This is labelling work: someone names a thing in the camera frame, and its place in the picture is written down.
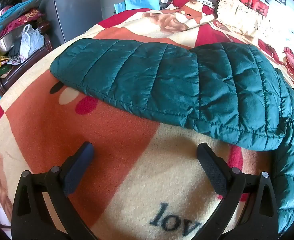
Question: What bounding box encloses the white plastic bag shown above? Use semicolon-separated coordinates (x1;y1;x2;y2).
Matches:
20;24;45;58

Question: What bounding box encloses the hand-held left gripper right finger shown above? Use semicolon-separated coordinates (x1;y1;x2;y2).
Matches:
187;142;280;240

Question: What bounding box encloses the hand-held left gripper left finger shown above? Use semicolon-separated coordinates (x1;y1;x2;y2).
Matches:
11;141;98;240

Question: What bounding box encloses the cream fringed pillow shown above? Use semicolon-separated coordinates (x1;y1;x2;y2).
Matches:
216;0;270;36

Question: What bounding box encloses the red gold patterned cushion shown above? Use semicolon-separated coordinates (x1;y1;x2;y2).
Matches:
0;9;44;37

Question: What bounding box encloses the metal basin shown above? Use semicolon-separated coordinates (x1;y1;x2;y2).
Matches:
0;26;27;57

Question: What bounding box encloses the grey metal cabinet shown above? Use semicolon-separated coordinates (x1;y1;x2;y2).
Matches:
35;0;126;45

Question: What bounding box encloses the red orange cream printed blanket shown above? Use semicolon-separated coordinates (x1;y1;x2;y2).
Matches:
0;4;294;240

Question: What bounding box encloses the blue edged fabric case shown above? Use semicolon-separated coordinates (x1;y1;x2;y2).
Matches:
0;0;43;49

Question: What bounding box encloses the teal quilted puffer jacket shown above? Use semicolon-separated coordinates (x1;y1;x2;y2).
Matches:
50;38;294;235

